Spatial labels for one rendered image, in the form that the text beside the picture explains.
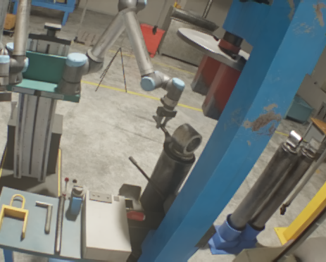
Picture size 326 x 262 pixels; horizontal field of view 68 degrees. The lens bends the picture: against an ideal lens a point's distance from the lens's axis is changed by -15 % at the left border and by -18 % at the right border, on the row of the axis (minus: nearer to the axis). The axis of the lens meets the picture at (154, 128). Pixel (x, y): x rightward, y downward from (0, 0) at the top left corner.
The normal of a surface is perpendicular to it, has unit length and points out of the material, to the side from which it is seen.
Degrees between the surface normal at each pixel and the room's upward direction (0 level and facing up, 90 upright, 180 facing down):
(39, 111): 90
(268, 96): 90
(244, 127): 90
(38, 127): 90
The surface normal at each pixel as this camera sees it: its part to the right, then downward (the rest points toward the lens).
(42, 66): 0.24, 0.56
